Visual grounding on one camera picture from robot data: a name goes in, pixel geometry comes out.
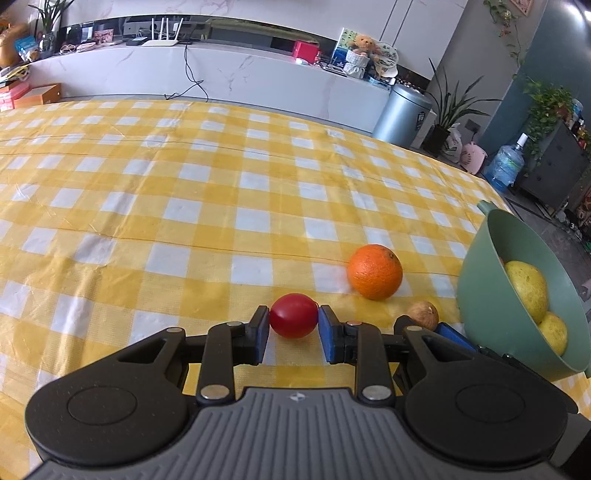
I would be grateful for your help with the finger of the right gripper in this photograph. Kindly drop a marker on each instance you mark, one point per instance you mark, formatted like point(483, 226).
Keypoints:
point(452, 339)

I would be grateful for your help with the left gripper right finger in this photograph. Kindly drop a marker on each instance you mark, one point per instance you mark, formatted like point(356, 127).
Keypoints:
point(359, 345)

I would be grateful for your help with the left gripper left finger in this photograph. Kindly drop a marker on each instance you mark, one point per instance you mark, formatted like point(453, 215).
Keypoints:
point(228, 345)

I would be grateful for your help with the red cherry tomato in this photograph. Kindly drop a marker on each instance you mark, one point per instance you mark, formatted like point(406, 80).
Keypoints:
point(294, 316)

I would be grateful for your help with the large orange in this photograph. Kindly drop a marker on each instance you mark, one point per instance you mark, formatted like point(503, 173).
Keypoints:
point(375, 272)

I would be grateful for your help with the small brown fruit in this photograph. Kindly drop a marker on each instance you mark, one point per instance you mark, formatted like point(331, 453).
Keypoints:
point(425, 314)

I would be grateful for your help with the green bowl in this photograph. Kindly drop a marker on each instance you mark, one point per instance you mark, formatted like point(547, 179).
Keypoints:
point(494, 315)

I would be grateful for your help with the large yellow-green pear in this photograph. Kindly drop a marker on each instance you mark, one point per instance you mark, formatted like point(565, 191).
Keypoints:
point(531, 287)

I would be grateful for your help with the yellow checkered tablecloth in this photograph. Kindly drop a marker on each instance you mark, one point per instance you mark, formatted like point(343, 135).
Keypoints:
point(131, 228)

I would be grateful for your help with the blue water jug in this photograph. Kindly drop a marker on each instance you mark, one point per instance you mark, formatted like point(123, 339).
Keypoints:
point(504, 168)

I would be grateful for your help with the pink piggy fan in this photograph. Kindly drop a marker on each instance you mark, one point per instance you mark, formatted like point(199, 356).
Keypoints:
point(472, 157)

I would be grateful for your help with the dark grey drawer cabinet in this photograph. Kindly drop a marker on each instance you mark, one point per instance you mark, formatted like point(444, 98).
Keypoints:
point(561, 164)

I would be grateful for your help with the silver pedal trash bin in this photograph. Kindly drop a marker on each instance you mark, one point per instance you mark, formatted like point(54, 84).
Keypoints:
point(403, 116)

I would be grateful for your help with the tall leafy potted plant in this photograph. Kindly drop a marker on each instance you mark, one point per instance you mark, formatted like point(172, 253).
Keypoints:
point(451, 105)

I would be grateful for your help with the white marble tv cabinet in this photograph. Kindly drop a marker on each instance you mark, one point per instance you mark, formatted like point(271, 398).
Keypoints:
point(260, 79)

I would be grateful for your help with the teddy bear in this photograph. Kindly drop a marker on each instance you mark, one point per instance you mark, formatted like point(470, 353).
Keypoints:
point(364, 45)

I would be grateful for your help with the red box on cabinet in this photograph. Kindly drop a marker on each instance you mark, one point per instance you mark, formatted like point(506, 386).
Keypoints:
point(305, 52)

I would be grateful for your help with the white wifi router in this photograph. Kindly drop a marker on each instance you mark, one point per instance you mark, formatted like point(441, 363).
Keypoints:
point(167, 35)

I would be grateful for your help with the orange cardboard box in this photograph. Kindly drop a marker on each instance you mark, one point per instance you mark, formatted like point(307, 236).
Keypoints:
point(41, 95)

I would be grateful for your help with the pink box stack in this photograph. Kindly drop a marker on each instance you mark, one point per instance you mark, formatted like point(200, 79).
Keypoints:
point(12, 92)

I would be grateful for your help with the potted plant left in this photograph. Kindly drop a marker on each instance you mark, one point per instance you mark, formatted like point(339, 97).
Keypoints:
point(49, 12)

